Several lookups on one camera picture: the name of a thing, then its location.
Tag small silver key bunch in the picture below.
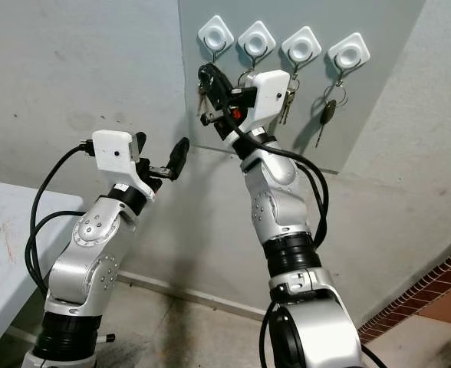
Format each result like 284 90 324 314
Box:
196 73 212 117

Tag grey hook board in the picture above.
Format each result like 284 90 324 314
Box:
177 0 427 174

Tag silver hanging key bunch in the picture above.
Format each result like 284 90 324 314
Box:
278 69 300 126

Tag black car key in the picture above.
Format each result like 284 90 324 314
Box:
315 73 350 148

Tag white plastic folding table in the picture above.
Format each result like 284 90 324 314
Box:
0 179 56 366

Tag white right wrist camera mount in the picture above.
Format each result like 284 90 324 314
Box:
237 69 291 133

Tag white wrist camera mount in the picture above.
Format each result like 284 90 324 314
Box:
91 130 156 202
237 69 291 133

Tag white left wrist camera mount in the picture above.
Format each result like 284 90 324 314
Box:
91 130 156 202

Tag keys on large ring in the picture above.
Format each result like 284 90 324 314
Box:
237 65 258 87

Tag white square wall hook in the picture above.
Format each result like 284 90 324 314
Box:
327 32 370 77
281 27 324 74
196 15 235 62
237 21 280 67

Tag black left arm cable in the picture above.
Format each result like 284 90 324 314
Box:
24 140 97 298

